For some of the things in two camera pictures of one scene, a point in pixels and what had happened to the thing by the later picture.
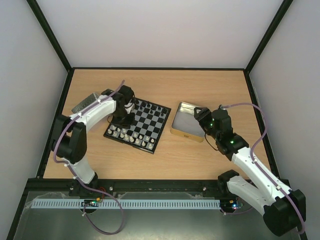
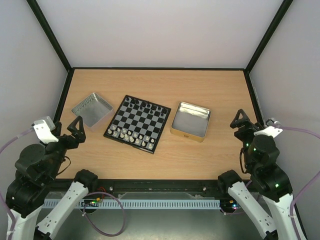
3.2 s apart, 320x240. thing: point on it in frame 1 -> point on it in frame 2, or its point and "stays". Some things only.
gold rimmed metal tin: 185,125 stays
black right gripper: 203,116 -> 244,130
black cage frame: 31,181 stays
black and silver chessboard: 150,119 stays
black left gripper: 127,125 -> 80,136
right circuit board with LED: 231,204 stays
